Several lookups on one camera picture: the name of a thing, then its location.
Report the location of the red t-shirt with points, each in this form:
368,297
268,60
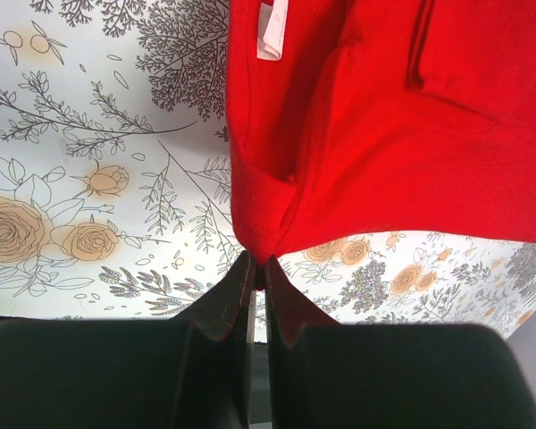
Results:
382,116

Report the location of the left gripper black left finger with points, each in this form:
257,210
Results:
189,371

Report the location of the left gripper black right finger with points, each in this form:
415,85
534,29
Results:
324,374

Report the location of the floral patterned table mat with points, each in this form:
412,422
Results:
115,184

